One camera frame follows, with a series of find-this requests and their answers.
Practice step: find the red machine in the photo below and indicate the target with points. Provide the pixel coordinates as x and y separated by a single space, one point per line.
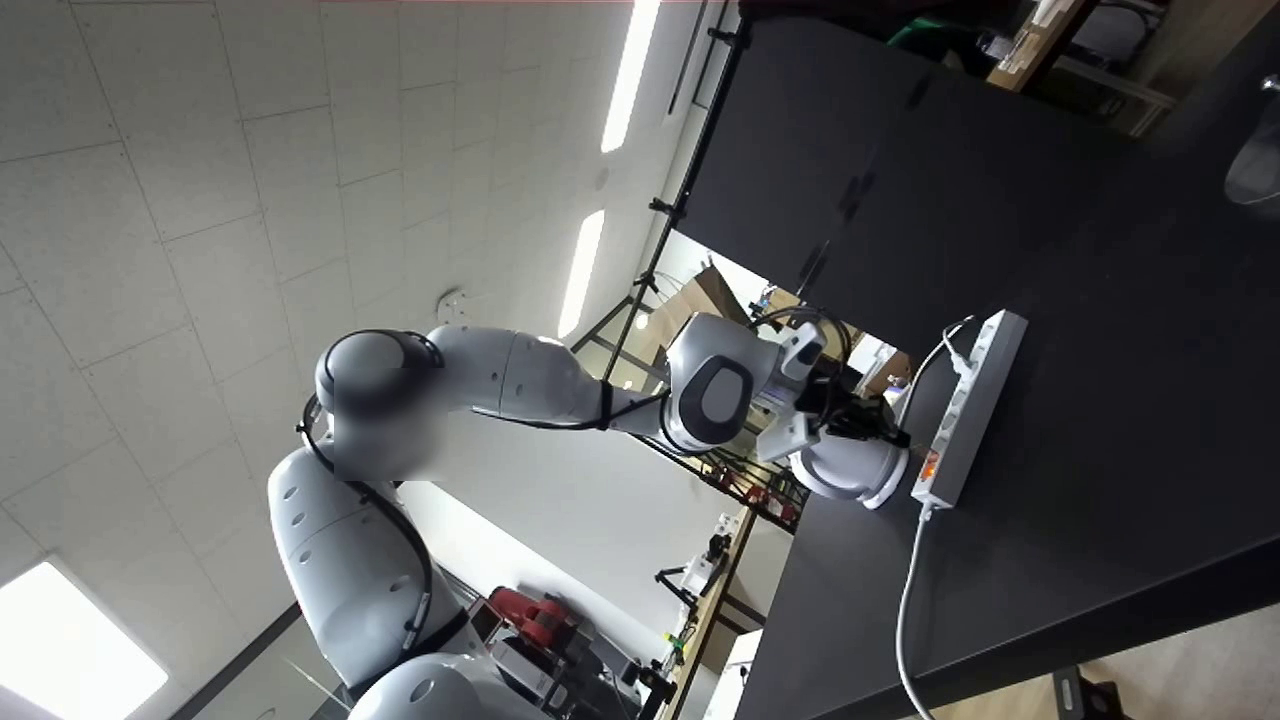
525 617

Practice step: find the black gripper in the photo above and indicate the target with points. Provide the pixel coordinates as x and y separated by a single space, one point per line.
825 393

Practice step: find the long ceiling light strip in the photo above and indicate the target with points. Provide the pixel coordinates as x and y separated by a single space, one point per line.
629 74
582 275

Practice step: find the black divider panel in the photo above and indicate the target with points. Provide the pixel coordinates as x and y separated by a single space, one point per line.
800 144

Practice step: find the dark grey round object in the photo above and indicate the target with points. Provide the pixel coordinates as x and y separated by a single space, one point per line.
1259 162

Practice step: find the round ceiling smoke detector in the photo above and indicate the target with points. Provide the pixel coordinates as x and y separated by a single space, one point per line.
449 306

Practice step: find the black tripod stand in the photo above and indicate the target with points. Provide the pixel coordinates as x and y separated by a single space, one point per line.
663 205

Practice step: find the square ceiling light panel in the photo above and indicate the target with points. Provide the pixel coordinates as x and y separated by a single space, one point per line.
65 652

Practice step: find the white power strip orange switch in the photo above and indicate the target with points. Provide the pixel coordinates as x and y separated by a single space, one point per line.
967 406

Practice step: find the small brown cardboard box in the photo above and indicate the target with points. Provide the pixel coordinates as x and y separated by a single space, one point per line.
883 372

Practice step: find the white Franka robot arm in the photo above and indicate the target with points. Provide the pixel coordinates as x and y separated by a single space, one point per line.
504 372

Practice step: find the large cardboard box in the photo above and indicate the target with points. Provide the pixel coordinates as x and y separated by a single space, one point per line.
699 297

